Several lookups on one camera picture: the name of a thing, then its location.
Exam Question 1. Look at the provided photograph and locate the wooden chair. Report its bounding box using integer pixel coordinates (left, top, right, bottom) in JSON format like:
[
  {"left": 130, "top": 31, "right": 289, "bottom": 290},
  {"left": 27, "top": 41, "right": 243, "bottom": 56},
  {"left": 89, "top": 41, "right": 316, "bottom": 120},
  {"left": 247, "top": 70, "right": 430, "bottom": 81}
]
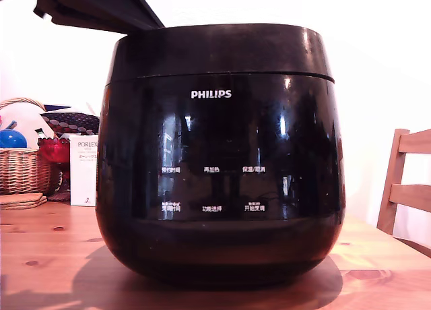
[{"left": 376, "top": 128, "right": 431, "bottom": 258}]

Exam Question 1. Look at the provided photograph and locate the black Philips rice cooker body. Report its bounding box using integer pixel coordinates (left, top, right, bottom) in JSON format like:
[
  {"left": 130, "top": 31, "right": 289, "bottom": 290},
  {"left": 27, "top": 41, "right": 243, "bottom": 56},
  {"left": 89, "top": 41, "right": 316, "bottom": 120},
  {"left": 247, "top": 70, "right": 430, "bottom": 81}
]
[{"left": 95, "top": 73, "right": 347, "bottom": 288}]

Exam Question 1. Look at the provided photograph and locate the black rice cooker lid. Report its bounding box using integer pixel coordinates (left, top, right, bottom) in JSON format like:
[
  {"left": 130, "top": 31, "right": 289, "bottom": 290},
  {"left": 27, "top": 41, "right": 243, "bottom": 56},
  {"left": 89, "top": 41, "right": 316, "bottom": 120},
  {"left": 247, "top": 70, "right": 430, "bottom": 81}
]
[{"left": 106, "top": 23, "right": 335, "bottom": 86}]

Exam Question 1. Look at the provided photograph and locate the stack of cork coasters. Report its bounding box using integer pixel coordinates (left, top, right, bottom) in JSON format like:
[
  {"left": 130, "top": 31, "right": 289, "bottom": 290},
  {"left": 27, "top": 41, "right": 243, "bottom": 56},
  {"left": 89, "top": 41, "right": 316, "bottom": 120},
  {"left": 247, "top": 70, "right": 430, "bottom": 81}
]
[{"left": 0, "top": 192, "right": 48, "bottom": 211}]

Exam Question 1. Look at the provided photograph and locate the white cloth in basket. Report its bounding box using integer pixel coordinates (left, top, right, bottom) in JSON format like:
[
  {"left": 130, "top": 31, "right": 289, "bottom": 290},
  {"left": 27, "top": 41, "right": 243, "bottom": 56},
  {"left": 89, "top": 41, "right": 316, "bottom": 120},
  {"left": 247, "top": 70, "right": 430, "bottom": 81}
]
[{"left": 0, "top": 102, "right": 55, "bottom": 148}]

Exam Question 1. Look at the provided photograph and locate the blue ball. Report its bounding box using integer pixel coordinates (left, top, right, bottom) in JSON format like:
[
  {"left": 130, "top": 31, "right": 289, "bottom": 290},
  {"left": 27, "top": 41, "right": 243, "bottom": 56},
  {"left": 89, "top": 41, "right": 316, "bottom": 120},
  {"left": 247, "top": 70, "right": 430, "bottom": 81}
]
[{"left": 0, "top": 129, "right": 28, "bottom": 149}]

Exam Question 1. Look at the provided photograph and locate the white Porlex box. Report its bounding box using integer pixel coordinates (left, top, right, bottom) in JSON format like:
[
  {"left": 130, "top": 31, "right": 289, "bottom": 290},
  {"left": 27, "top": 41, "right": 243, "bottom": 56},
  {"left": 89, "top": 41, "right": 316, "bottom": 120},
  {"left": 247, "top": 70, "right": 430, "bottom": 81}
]
[{"left": 69, "top": 133, "right": 99, "bottom": 208}]

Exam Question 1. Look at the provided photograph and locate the red glass bowl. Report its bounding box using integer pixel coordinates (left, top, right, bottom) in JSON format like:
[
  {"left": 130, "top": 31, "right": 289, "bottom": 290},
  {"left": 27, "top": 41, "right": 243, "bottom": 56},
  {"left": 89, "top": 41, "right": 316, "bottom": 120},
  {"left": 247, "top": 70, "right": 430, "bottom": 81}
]
[{"left": 36, "top": 137, "right": 71, "bottom": 164}]

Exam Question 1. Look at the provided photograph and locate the woven wicker basket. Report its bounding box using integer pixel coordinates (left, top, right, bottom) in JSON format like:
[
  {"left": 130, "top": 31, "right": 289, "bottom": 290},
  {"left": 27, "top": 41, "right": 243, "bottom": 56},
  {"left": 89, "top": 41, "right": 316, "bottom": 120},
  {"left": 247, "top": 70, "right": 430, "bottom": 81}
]
[{"left": 0, "top": 97, "right": 52, "bottom": 196}]

